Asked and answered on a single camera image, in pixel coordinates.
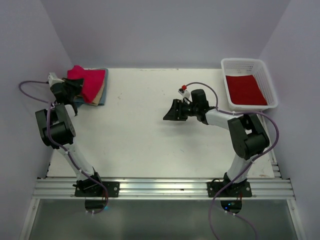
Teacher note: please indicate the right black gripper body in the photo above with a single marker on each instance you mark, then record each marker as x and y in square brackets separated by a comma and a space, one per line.
[189, 110]

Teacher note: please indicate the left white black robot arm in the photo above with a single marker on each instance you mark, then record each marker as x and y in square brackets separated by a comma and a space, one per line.
[57, 131]

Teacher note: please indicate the white plastic basket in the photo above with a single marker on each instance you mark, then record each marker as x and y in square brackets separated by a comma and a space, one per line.
[245, 67]

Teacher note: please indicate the dark red folded shirt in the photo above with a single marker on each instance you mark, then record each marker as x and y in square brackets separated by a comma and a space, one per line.
[244, 90]

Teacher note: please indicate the beige crumpled shirt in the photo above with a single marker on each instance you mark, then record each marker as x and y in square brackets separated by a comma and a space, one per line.
[98, 97]

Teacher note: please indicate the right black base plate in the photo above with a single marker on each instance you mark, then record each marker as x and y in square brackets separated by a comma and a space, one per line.
[235, 190]

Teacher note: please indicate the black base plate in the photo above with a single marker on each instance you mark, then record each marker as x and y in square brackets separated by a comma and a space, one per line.
[113, 189]
[235, 190]

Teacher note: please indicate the blue folded shirt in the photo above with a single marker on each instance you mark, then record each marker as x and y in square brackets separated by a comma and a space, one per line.
[80, 101]

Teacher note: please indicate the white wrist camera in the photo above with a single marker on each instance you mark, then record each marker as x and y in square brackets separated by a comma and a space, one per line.
[53, 79]
[184, 92]

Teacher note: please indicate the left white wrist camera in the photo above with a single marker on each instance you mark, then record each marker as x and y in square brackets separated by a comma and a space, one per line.
[53, 79]

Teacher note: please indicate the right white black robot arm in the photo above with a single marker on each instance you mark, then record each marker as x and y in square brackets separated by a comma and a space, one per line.
[248, 137]

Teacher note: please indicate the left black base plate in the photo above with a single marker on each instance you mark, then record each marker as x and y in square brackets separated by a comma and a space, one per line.
[113, 189]

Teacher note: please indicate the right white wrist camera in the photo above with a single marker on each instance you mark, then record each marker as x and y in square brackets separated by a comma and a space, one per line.
[184, 92]

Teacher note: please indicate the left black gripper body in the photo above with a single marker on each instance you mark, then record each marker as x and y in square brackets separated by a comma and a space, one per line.
[70, 94]

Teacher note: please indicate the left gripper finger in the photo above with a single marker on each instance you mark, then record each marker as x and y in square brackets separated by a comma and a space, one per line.
[74, 107]
[73, 86]

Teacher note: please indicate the aluminium mounting rail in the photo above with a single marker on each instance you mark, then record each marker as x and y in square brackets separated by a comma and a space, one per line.
[164, 189]

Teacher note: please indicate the bright red t shirt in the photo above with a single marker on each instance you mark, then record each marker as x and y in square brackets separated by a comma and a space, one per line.
[93, 80]

